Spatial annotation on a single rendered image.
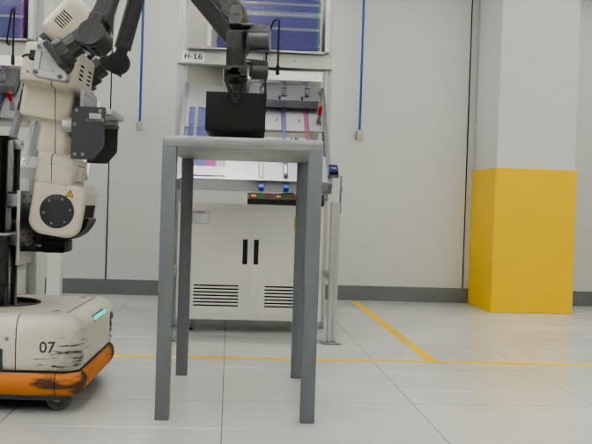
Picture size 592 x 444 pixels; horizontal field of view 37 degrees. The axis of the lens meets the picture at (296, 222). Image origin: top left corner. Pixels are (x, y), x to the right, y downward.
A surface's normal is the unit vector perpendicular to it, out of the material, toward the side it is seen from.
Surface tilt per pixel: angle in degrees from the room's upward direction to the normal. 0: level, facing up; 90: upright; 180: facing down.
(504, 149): 90
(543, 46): 90
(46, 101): 90
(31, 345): 90
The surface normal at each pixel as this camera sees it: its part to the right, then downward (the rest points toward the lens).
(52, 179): 0.05, 0.02
